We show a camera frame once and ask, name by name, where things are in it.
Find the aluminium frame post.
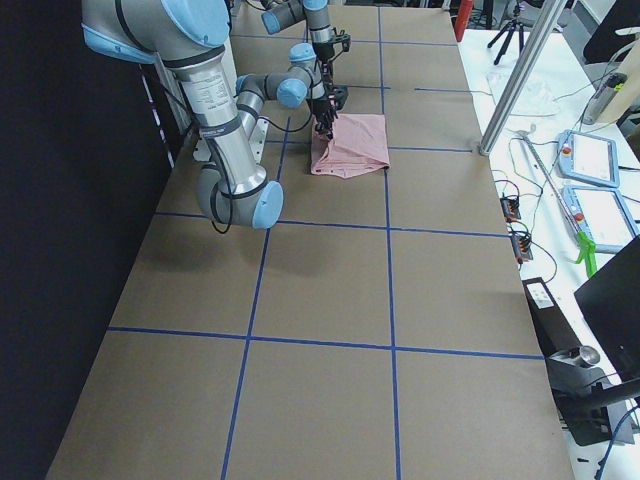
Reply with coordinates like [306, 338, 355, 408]
[479, 0, 566, 156]

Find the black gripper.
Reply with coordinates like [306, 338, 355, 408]
[310, 85, 349, 140]
[312, 28, 351, 65]

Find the grey orange cable hub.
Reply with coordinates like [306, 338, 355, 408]
[507, 221, 533, 265]
[495, 179, 521, 223]

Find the pink Snoopy t-shirt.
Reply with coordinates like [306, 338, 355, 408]
[310, 114, 390, 179]

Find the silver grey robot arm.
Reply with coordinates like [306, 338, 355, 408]
[82, 0, 351, 229]
[260, 0, 351, 64]

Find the metal reacher grabber tool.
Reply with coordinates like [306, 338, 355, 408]
[516, 130, 598, 278]

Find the black monitor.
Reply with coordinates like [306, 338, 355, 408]
[574, 238, 640, 381]

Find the light blue teach pendant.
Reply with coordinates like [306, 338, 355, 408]
[561, 185, 639, 254]
[558, 130, 620, 188]

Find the black camera tripod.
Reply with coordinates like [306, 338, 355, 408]
[487, 1, 525, 65]

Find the black box with white label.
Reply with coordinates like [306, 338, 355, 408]
[523, 277, 625, 446]

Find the paper sheet in plastic sleeve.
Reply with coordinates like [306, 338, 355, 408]
[486, 72, 560, 117]

